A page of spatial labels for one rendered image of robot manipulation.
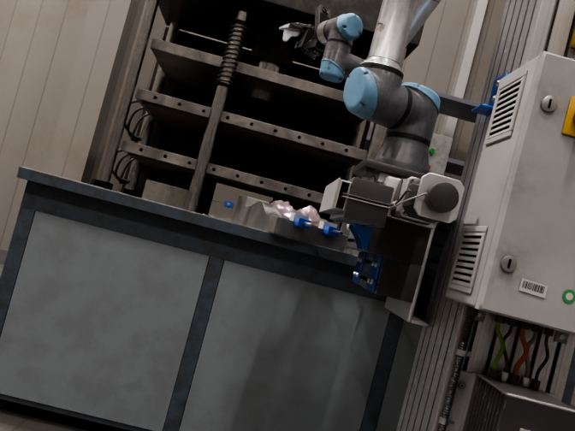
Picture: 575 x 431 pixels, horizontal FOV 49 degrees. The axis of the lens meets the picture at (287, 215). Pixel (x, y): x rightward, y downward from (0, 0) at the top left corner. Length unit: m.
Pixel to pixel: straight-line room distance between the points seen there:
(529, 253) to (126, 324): 1.39
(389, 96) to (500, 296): 0.66
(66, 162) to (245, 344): 3.31
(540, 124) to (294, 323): 1.21
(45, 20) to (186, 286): 3.91
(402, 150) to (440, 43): 4.01
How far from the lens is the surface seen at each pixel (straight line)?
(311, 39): 2.07
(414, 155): 1.66
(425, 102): 1.69
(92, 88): 5.24
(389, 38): 1.66
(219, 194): 2.94
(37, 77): 5.63
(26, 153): 5.55
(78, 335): 2.21
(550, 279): 1.20
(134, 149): 3.01
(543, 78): 1.22
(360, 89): 1.60
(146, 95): 3.04
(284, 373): 2.17
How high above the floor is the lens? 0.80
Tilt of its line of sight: 2 degrees up
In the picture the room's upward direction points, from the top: 15 degrees clockwise
